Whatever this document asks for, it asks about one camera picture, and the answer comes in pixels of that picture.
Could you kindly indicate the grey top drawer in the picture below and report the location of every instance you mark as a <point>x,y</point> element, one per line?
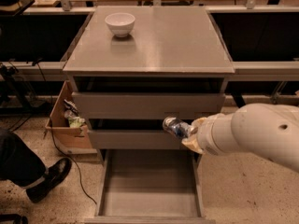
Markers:
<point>95,105</point>

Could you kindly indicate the dark trouser leg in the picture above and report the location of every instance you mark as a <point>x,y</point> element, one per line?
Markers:
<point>18,163</point>

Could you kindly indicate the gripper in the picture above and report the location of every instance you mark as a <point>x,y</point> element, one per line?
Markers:
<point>207,134</point>

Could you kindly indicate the grey drawer cabinet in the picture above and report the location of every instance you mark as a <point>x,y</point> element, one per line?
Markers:
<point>138,84</point>

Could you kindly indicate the silver redbull can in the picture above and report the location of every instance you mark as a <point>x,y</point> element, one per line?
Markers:
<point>177,127</point>

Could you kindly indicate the white ceramic bowl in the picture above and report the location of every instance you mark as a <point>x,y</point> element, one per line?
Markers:
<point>120,24</point>

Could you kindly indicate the grey middle drawer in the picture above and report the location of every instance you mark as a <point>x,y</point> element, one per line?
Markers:
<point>126,139</point>

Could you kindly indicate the brown cardboard box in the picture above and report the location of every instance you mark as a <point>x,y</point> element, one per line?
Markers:
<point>69,140</point>

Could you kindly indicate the grey open bottom drawer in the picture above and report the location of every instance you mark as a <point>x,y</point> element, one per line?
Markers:
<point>149,187</point>

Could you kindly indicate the crumpled trash in box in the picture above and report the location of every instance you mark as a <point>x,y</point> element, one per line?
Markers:
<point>72,116</point>

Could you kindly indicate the black leather shoe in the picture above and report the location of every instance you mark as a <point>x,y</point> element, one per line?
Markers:
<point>54,176</point>

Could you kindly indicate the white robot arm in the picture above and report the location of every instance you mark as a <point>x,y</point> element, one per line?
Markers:
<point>268,131</point>

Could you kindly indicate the long metal workbench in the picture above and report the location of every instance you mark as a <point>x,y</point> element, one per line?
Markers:
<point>267,69</point>

